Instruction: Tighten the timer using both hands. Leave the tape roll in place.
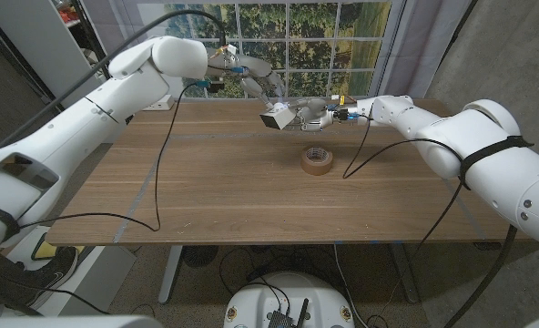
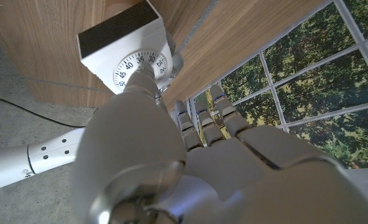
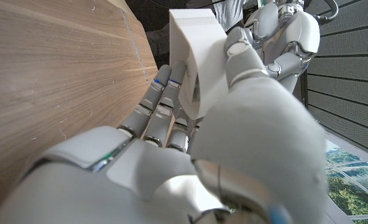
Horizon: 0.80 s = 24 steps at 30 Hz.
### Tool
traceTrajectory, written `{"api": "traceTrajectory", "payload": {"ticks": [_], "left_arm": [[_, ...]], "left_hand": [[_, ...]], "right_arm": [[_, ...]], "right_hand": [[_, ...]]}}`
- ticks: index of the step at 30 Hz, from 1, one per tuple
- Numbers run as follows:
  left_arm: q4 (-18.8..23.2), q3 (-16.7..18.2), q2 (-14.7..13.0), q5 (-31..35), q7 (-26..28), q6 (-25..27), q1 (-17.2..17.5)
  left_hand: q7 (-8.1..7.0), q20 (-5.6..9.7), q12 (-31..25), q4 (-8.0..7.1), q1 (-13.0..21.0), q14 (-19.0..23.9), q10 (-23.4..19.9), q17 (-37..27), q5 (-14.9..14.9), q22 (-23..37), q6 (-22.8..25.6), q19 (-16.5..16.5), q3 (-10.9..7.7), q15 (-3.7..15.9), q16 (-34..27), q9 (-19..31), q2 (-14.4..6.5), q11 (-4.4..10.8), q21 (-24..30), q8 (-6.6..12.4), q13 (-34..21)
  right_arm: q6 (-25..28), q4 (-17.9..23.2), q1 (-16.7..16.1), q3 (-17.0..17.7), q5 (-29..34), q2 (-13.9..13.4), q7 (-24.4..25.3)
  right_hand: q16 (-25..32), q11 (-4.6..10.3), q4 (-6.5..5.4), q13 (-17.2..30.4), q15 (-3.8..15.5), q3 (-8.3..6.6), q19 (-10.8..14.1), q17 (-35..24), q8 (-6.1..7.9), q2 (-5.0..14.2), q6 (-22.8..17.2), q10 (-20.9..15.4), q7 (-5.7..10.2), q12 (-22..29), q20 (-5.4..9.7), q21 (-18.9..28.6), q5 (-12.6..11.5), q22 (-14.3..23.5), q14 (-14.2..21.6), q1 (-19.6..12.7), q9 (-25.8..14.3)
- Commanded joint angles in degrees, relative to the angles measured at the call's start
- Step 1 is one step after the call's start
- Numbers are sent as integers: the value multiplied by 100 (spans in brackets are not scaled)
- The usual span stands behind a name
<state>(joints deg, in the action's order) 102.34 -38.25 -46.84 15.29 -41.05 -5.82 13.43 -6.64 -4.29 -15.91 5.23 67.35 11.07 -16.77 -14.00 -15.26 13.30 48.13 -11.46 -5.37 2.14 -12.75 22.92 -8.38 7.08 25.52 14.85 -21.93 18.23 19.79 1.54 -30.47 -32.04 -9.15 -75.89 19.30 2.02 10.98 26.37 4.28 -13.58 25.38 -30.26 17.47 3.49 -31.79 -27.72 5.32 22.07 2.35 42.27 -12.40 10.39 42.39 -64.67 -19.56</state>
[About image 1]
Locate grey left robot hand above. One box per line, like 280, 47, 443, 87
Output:
208, 44, 287, 108

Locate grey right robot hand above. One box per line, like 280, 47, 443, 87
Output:
287, 96, 343, 133

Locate white kitchen timer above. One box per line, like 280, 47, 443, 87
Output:
259, 102, 297, 131

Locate brown tape roll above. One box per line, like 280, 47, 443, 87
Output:
300, 146, 334, 177

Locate printed window backdrop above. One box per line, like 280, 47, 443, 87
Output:
80, 0, 473, 101

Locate white power strip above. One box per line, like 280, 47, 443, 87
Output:
144, 94, 176, 112

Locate black backdrop stand pole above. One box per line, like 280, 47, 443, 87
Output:
71, 0, 134, 124

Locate grey table leg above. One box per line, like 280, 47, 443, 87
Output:
390, 243, 420, 304

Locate round black floor fan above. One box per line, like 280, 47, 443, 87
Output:
181, 245, 219, 269

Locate red shelf items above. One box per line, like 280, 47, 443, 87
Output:
53, 0, 82, 24

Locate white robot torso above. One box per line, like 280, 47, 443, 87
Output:
222, 272, 356, 328

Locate black module with antenna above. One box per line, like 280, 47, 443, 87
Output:
268, 298, 310, 328

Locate white table leg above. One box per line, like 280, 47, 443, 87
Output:
158, 245, 184, 305

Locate white cabinet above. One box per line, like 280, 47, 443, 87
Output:
0, 0, 102, 101

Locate yellow floor pad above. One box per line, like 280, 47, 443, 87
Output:
32, 239, 86, 261

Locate black sneaker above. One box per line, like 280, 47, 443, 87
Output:
0, 245, 79, 315

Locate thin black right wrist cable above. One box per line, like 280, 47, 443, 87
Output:
341, 116, 464, 323

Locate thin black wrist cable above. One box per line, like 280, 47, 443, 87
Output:
341, 116, 464, 323
18, 81, 207, 233

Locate thin black left wrist cable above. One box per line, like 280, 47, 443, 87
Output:
18, 81, 207, 233

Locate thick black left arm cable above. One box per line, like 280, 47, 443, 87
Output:
0, 9, 228, 151

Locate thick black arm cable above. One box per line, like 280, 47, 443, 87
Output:
0, 9, 228, 151
442, 225, 519, 328

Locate grey floor cable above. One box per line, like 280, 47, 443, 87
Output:
332, 243, 358, 323

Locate black floor cable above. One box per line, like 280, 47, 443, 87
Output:
218, 247, 293, 315

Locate black right arm strap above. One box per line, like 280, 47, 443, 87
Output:
458, 135, 534, 190

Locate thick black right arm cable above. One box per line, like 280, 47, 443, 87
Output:
442, 225, 519, 328

